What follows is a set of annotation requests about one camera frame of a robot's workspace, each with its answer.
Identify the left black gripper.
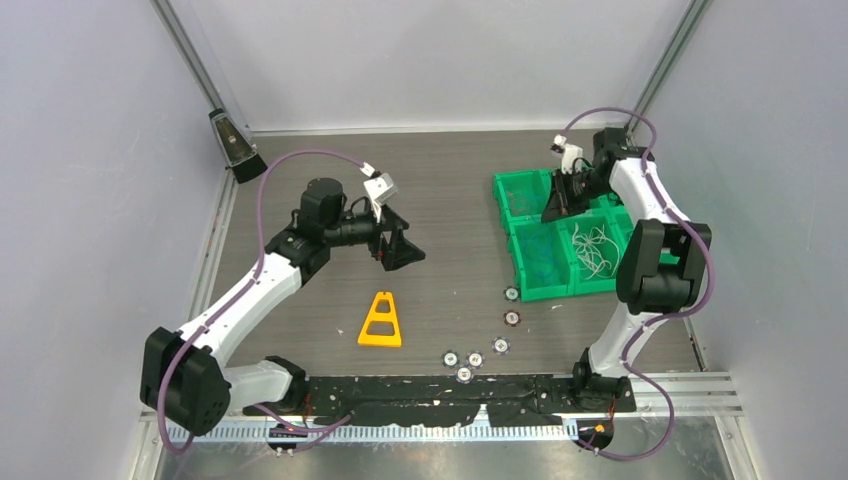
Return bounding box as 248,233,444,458
325,200,425,270

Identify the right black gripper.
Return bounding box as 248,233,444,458
541,168,612,223

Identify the pink wire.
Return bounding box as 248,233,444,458
506,188,541,217

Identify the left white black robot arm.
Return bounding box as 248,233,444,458
140,172,426,436

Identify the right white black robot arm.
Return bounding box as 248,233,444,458
541,127,713,411

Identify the green six-compartment bin tray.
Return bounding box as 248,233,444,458
492,165,664,304

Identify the yellow triangular plastic piece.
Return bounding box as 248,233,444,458
357,291,403,348

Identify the brown poker chip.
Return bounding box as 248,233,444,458
503,310,521,327

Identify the blue poker chip middle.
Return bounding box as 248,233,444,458
466,351,485,369

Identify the blue poker chip bottom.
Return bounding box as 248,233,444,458
455,366,474,384

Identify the blue poker chip right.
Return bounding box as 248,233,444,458
491,337,511,355

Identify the black corner-mounted lamp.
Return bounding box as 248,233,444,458
208,109,268,184

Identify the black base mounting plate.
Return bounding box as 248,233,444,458
264,374,636,427

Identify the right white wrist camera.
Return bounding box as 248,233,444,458
550,134,585,174

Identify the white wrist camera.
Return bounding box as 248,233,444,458
360,162,398,223
550,134,585,174

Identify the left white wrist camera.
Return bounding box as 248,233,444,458
360,162,398,223

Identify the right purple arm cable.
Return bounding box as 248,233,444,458
561,107,718,464

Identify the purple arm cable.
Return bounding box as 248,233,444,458
561,107,718,464
157,149,372,456

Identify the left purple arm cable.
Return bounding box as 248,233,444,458
157,149,372,456

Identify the aluminium front rail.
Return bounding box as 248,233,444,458
139,372,745,444

